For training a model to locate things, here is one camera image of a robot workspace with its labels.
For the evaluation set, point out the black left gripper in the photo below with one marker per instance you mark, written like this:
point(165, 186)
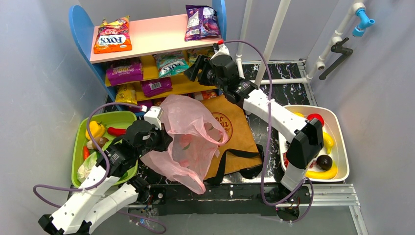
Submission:
point(163, 139)

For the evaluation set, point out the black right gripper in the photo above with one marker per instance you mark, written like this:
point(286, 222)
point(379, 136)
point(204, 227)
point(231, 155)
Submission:
point(201, 69)

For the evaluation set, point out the teal Fox's candy bag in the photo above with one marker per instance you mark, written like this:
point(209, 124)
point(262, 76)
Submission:
point(170, 63)

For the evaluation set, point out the purple Fox's candy bag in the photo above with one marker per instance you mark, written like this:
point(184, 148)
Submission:
point(202, 23)

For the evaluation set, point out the pink plastic grocery bag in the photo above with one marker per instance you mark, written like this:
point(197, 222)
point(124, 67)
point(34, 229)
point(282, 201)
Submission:
point(197, 136)

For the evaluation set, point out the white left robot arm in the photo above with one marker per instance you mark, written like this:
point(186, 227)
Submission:
point(88, 207)

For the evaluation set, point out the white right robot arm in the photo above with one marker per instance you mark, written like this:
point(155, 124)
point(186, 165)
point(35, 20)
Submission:
point(305, 137)

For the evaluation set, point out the green yellow snack bag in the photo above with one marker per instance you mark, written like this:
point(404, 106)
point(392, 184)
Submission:
point(195, 52)

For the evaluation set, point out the bottom magenta snack bag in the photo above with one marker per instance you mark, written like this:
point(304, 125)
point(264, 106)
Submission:
point(146, 103)

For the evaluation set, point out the magenta Toor snack bag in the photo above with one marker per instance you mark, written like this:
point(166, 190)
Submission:
point(124, 71)

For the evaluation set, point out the orange Fox's candy bag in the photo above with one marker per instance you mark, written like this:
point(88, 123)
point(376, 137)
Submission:
point(113, 36)

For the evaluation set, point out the brown Trader Joe's tote bag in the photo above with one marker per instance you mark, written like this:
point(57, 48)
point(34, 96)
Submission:
point(241, 153)

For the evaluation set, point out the orange white snack packet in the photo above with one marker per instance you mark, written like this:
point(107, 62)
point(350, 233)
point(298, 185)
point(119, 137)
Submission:
point(204, 95)

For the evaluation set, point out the red chili pepper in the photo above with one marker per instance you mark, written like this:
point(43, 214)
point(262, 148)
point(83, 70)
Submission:
point(116, 132)

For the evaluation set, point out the brown mushroom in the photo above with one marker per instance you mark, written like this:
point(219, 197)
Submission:
point(101, 141)

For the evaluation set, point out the small magenta snack packet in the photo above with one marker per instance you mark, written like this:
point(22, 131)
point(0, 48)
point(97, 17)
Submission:
point(155, 87)

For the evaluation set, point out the yellow bell pepper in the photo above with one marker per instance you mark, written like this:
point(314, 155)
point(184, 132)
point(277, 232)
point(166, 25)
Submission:
point(97, 129)

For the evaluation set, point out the blue pink yellow shelf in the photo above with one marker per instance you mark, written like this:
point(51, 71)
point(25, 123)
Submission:
point(149, 37)

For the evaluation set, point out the orange carrot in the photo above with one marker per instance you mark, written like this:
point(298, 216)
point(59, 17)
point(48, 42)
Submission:
point(86, 152)

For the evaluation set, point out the yellow lemon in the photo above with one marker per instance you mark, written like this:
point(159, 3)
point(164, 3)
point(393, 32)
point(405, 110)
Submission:
point(299, 114)

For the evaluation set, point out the red grape bunch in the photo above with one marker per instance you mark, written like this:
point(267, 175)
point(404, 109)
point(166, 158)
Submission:
point(285, 160)

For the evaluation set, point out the red apple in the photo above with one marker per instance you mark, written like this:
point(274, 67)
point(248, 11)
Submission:
point(316, 116)

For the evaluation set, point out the yellow banana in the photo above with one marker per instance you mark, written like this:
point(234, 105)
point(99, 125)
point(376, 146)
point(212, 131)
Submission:
point(326, 175)
point(328, 142)

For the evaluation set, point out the dark avocado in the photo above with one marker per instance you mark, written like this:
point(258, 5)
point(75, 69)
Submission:
point(324, 162)

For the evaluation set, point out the white fruit tray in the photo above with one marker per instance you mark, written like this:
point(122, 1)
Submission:
point(334, 145)

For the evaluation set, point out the blue pipe fitting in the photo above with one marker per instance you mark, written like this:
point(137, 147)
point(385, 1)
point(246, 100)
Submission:
point(365, 22)

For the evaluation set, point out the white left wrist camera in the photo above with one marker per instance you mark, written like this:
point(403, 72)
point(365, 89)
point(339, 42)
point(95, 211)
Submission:
point(152, 115)

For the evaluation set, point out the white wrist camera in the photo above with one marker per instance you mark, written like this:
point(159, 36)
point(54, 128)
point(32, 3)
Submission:
point(220, 49)
point(152, 115)

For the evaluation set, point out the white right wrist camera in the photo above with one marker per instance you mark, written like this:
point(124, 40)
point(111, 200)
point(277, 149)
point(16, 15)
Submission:
point(220, 49)

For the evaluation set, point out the white PVC pipe frame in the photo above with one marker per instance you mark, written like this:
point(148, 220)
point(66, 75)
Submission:
point(289, 30)

